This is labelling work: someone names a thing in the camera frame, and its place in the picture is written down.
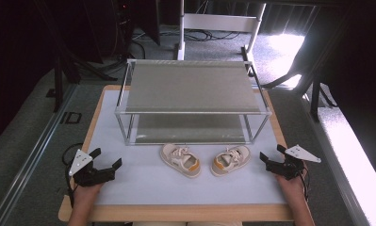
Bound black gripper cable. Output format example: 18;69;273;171
299;169;311;202
61;142;84;209

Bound white ledge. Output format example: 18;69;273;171
317;106;376;226

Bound black floor cables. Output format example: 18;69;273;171
158;27;241;42

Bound black computer tower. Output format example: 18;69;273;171
112;0;136;58

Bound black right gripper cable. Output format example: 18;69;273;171
299;169;311;202

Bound person's right hand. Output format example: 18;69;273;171
274;168;308;197

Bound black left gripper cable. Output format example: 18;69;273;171
61;142;84;209

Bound black stand with straps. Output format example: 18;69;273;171
260;6;339;122

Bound black metal stand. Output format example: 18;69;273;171
34;0;118;113

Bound person's left hand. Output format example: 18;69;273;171
72;183;105;203

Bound two-tier grey shoe rack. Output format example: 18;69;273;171
114;58;273;147

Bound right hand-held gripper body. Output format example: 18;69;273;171
265;144;322;181

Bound metal floor rail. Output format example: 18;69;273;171
0;84;78;226

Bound white desk frame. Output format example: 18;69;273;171
175;0;268;62

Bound white table mat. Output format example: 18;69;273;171
87;89;287;206

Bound beige child's shoe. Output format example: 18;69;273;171
210;144;252;178
159;143;203;179

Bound black floor socket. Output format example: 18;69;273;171
59;111;83;125

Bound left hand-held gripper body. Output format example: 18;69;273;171
68;148;117;188

